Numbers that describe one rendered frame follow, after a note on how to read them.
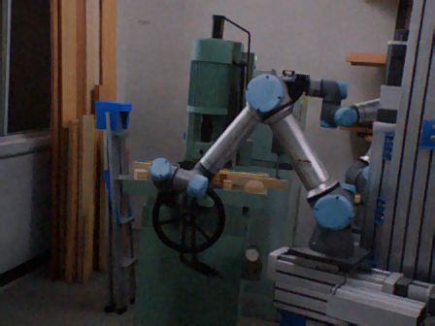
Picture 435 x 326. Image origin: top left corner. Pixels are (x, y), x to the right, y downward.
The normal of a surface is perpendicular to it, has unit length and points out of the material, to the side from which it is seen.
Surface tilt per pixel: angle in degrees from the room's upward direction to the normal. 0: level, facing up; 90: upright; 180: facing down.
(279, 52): 90
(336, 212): 96
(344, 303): 90
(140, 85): 90
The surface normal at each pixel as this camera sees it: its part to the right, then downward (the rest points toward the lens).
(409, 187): -0.48, 0.08
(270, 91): -0.29, 0.00
